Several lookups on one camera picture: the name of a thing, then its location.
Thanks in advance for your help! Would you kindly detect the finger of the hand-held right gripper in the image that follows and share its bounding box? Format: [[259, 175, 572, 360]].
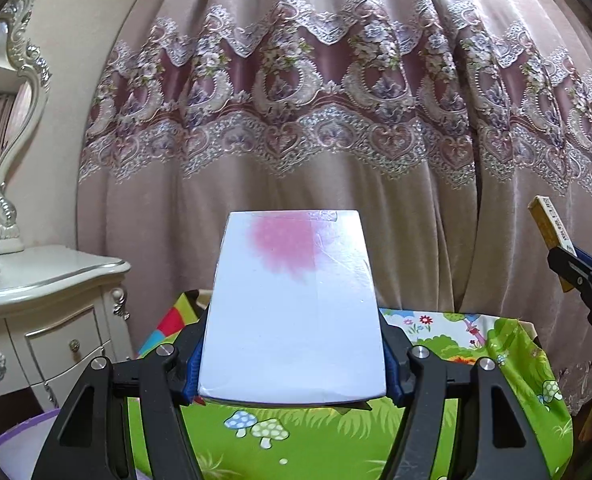
[[547, 249, 592, 293], [572, 246, 592, 275]]

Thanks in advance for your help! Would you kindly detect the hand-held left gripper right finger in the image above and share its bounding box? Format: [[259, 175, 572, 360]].
[[376, 310, 552, 480]]

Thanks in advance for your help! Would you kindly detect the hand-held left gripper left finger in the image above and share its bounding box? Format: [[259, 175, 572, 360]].
[[31, 302, 212, 480]]

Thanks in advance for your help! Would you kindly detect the yellow and white box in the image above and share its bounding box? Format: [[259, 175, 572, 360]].
[[528, 195, 575, 293]]

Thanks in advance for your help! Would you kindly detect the white box with pink print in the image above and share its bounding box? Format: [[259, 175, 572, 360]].
[[197, 208, 388, 407]]

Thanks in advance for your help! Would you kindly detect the cartoon printed green blanket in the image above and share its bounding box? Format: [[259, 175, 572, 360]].
[[128, 290, 574, 480]]

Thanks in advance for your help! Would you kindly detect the white ornate dresser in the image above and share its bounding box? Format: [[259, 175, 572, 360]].
[[0, 245, 139, 411]]

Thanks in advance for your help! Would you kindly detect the purple rimmed basket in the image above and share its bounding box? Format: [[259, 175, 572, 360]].
[[0, 406, 139, 480]]

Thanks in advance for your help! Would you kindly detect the beige curtain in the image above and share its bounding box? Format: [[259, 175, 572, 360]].
[[76, 0, 592, 406]]

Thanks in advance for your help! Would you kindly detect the ornate white framed mirror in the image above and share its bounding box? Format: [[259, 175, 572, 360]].
[[0, 0, 52, 253]]

